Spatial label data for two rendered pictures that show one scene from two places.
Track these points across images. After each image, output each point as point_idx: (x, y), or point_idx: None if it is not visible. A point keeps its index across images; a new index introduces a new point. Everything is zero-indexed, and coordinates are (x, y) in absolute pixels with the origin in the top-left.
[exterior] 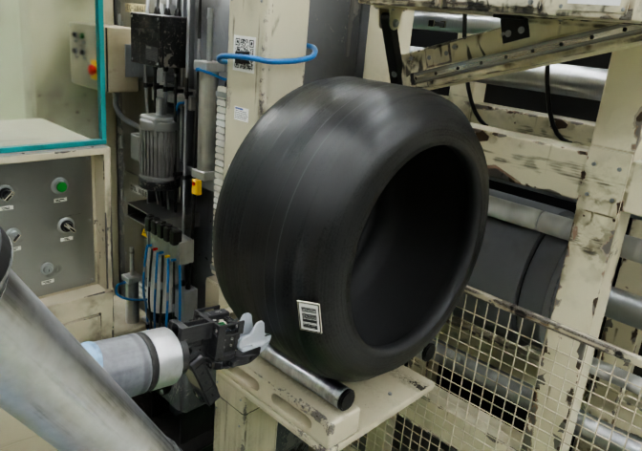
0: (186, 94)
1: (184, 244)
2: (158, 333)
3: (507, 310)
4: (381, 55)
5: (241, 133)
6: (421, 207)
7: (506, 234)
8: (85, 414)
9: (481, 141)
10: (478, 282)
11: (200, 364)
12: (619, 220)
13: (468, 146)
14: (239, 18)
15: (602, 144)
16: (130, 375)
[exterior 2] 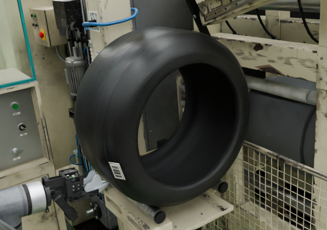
0: (86, 43)
1: None
2: (32, 184)
3: (275, 158)
4: (200, 2)
5: None
6: (219, 97)
7: (293, 107)
8: None
9: (260, 50)
10: (278, 140)
11: (60, 199)
12: None
13: (217, 61)
14: (89, 1)
15: (324, 45)
16: (14, 206)
